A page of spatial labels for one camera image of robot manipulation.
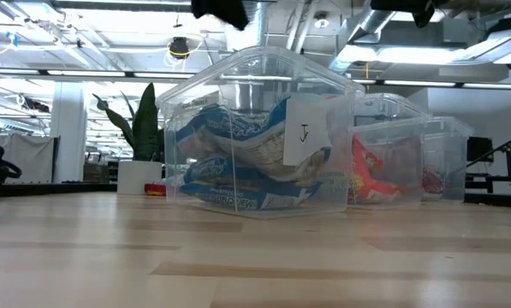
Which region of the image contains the green snake plant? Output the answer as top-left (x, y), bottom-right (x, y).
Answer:
top-left (92, 82), bottom-right (166, 163)

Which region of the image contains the white strip sticker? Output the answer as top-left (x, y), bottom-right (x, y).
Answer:
top-left (180, 94), bottom-right (211, 111)

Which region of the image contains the orange Maruchan noodle pack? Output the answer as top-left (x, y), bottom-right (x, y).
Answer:
top-left (349, 133), bottom-right (402, 204)
top-left (144, 183), bottom-right (168, 198)

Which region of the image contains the white plant pot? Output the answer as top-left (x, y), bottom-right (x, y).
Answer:
top-left (116, 160), bottom-right (164, 196)

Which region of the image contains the black cable loop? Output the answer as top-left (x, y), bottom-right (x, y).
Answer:
top-left (0, 158), bottom-right (24, 181)

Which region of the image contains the white partition screen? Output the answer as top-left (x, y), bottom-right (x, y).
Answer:
top-left (0, 133), bottom-right (62, 184)

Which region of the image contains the round silver ventilation duct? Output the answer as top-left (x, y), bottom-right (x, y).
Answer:
top-left (223, 0), bottom-right (268, 53)

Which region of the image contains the clear bin with paper label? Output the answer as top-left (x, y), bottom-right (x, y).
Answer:
top-left (155, 45), bottom-right (366, 220)

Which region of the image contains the black diagonal rod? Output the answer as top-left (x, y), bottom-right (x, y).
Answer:
top-left (466, 130), bottom-right (511, 169)

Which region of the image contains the grey rectangular air duct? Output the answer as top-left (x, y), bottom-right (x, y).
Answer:
top-left (327, 0), bottom-right (511, 82)

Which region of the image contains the black aluminium table frame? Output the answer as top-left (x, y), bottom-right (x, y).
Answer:
top-left (0, 181), bottom-right (511, 210)

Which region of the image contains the clear plastic bin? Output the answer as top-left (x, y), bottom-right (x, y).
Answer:
top-left (421, 115), bottom-right (475, 203)
top-left (348, 92), bottom-right (432, 210)

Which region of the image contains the black ceiling-mounted camera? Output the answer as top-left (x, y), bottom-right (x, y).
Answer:
top-left (168, 36), bottom-right (191, 60)

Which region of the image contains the white paper label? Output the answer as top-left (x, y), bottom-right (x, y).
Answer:
top-left (282, 94), bottom-right (333, 167)

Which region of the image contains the red Maruchan noodle pack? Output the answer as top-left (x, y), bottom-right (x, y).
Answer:
top-left (421, 165), bottom-right (445, 198)

